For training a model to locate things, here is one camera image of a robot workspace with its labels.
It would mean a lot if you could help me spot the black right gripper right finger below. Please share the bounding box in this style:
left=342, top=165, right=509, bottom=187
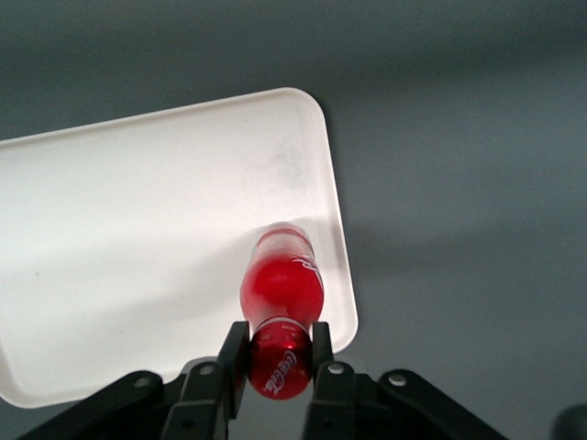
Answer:
left=302, top=321, right=510, bottom=440

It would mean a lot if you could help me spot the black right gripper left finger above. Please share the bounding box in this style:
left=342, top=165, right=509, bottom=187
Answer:
left=17, top=321, right=251, bottom=440

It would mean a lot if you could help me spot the red coke bottle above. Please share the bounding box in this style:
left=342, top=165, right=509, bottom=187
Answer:
left=238, top=221, right=327, bottom=402

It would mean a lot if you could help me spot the cream plastic tray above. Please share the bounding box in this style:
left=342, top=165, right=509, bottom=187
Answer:
left=0, top=86, right=360, bottom=410

